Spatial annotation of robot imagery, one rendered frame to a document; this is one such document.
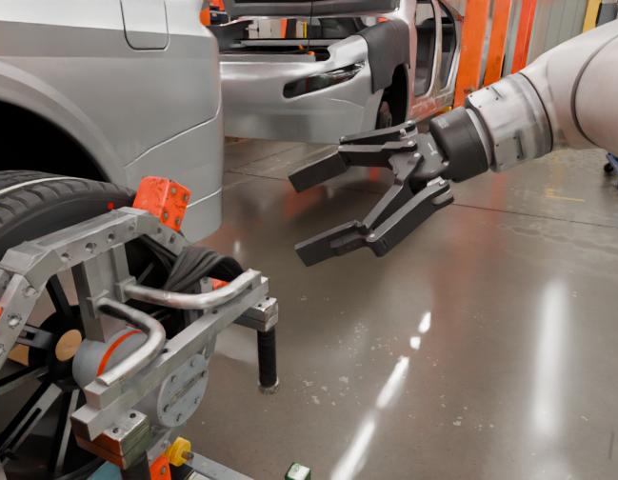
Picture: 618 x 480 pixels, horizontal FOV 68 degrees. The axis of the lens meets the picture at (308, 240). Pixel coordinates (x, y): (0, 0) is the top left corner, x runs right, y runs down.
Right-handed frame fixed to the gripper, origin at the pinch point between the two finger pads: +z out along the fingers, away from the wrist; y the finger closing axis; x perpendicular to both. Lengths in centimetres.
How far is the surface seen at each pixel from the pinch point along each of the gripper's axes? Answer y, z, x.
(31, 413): -3, 63, 19
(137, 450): 13.5, 32.2, 14.2
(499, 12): -487, -185, 214
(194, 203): -90, 56, 44
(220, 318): -8.2, 24.2, 19.2
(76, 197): -25.9, 39.8, -3.5
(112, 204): -30.5, 38.7, 2.7
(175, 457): -7, 59, 55
